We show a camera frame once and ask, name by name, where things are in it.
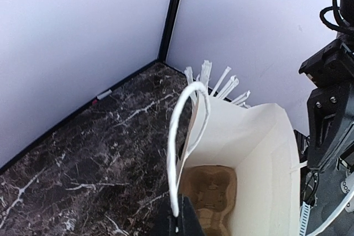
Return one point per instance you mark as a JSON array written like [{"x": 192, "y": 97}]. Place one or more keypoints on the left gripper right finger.
[{"x": 187, "y": 223}]

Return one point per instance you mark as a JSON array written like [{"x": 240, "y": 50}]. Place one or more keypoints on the brown pulp cup carrier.
[{"x": 212, "y": 192}]

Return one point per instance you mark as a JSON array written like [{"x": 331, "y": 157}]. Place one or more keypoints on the white slotted cable duct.
[{"x": 304, "y": 218}]

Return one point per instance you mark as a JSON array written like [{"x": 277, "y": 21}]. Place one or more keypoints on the wrapped straw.
[
  {"x": 241, "y": 100},
  {"x": 189, "y": 77},
  {"x": 205, "y": 72},
  {"x": 228, "y": 86}
]

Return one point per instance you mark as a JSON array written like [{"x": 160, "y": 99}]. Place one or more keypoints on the right black frame post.
[{"x": 168, "y": 30}]

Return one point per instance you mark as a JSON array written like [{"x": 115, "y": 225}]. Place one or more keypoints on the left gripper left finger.
[{"x": 165, "y": 223}]

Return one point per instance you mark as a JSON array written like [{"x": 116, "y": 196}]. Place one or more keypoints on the small white wall tag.
[{"x": 103, "y": 95}]

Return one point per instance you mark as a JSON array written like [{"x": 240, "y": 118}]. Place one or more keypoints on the brown paper bag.
[{"x": 258, "y": 143}]

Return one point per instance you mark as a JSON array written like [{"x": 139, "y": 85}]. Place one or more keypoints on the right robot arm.
[{"x": 330, "y": 106}]

